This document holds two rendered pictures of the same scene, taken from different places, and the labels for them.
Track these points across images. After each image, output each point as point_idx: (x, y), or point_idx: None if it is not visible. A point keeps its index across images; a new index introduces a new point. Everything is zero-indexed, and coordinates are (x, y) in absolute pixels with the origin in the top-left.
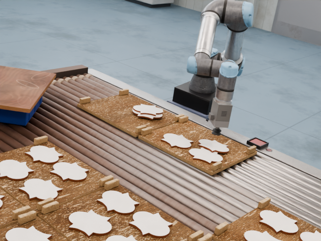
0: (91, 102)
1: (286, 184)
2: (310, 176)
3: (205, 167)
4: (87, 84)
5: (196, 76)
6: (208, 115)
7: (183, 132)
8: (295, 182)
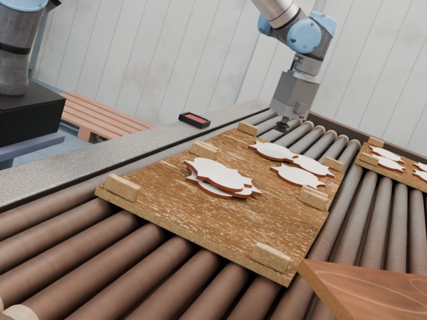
0: (250, 253)
1: (288, 139)
2: (248, 120)
3: (340, 174)
4: (52, 265)
5: (18, 56)
6: (299, 109)
7: (251, 164)
8: (275, 133)
